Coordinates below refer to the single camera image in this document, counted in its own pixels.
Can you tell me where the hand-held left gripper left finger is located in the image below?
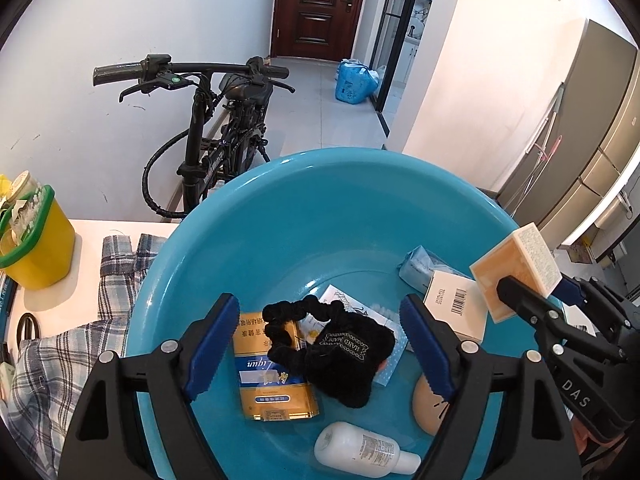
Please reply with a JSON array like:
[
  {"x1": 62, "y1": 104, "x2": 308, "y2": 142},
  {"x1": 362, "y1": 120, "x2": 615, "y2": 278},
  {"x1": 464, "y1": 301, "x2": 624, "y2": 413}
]
[{"x1": 59, "y1": 292, "x2": 241, "y2": 480}]

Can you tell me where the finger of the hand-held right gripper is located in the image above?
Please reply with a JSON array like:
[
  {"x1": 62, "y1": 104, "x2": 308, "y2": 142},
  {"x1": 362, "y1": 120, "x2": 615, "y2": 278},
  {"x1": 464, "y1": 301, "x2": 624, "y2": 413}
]
[
  {"x1": 552, "y1": 275, "x2": 638, "y2": 341},
  {"x1": 496, "y1": 275, "x2": 576, "y2": 361}
]

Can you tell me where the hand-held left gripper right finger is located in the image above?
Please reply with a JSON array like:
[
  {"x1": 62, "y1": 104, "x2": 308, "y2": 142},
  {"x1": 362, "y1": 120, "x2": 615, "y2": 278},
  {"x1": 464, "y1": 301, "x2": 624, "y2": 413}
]
[{"x1": 400, "y1": 294, "x2": 583, "y2": 480}]

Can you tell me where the beige orange small box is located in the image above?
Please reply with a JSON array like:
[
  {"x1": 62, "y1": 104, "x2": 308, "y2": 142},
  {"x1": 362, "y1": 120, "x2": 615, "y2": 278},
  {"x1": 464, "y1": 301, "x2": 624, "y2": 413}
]
[{"x1": 470, "y1": 222, "x2": 563, "y2": 323}]

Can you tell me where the black hair scrunchie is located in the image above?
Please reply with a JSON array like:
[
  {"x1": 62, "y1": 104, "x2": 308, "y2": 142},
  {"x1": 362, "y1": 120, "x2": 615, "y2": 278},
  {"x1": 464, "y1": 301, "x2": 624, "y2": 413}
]
[{"x1": 262, "y1": 296, "x2": 397, "y2": 411}]

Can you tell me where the teal plastic basin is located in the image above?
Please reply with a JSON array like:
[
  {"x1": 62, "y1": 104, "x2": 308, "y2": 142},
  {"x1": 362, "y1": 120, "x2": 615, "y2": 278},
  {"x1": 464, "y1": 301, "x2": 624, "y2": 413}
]
[{"x1": 124, "y1": 147, "x2": 576, "y2": 480}]

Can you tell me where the blue polka dot packet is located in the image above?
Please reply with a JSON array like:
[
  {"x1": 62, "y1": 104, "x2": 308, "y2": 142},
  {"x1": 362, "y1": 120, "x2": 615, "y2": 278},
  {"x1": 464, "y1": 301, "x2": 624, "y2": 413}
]
[{"x1": 372, "y1": 317, "x2": 408, "y2": 387}]

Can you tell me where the beige round toy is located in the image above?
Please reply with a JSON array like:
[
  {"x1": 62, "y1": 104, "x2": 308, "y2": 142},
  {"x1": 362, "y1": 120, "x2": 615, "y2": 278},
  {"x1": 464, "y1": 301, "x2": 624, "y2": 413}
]
[{"x1": 412, "y1": 375, "x2": 451, "y2": 435}]

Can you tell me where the white barcode box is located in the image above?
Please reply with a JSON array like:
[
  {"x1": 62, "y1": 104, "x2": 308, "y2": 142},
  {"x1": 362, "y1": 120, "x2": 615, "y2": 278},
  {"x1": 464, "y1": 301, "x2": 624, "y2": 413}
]
[{"x1": 422, "y1": 270, "x2": 493, "y2": 340}]

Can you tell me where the gold cigarette pack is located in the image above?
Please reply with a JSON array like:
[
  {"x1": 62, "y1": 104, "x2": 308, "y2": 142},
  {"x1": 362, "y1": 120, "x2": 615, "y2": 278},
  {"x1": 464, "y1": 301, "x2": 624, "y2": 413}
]
[{"x1": 232, "y1": 312, "x2": 321, "y2": 423}]

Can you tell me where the light blue tissue packet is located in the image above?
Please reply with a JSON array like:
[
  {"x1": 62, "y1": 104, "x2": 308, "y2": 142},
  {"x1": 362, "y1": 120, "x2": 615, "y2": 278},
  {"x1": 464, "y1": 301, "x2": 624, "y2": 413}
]
[{"x1": 398, "y1": 245, "x2": 453, "y2": 293}]

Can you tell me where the white printed card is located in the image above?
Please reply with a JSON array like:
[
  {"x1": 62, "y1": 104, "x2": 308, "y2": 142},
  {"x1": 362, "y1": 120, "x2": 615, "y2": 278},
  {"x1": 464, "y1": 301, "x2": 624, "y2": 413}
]
[{"x1": 317, "y1": 284, "x2": 373, "y2": 316}]

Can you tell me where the white plastic bottle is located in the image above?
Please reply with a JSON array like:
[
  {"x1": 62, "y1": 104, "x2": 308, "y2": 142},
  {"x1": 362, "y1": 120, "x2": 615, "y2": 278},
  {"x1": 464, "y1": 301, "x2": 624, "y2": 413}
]
[{"x1": 314, "y1": 421, "x2": 422, "y2": 479}]

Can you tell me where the folded drying rack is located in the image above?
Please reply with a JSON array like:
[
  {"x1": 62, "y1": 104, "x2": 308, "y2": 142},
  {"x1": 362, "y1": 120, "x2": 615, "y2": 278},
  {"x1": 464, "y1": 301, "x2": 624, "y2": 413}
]
[{"x1": 520, "y1": 82, "x2": 566, "y2": 201}]

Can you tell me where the blue plaid cloth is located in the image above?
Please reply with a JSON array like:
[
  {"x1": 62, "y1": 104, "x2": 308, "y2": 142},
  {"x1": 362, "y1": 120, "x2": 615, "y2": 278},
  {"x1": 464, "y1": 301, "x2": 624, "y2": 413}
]
[{"x1": 0, "y1": 232, "x2": 168, "y2": 480}]

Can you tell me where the gold refrigerator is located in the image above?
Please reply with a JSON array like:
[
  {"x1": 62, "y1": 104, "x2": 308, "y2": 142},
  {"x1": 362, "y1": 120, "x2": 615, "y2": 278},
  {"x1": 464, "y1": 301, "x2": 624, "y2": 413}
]
[{"x1": 497, "y1": 19, "x2": 640, "y2": 251}]

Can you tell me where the yellow container green rim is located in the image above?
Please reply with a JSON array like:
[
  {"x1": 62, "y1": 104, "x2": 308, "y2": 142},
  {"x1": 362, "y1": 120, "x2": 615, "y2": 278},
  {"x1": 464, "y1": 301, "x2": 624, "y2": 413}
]
[{"x1": 0, "y1": 185, "x2": 76, "y2": 290}]

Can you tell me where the small jar beige lid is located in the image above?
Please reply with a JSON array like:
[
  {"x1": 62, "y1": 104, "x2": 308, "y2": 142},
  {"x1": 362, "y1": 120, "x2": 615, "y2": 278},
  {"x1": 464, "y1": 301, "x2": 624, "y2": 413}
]
[{"x1": 10, "y1": 170, "x2": 38, "y2": 201}]

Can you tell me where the black bicycle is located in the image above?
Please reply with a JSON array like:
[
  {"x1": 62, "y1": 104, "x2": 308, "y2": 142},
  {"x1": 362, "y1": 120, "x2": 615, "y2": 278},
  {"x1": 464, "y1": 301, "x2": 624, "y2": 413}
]
[{"x1": 92, "y1": 55, "x2": 296, "y2": 221}]

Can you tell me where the blue plastic bag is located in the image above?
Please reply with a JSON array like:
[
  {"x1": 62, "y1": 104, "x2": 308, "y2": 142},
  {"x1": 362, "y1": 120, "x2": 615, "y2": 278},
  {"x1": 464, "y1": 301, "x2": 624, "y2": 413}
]
[{"x1": 334, "y1": 58, "x2": 381, "y2": 106}]

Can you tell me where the brown entrance door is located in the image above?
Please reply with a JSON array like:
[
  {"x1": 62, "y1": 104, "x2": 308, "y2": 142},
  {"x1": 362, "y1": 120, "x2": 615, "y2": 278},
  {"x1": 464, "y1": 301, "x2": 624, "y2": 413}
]
[{"x1": 270, "y1": 0, "x2": 373, "y2": 63}]

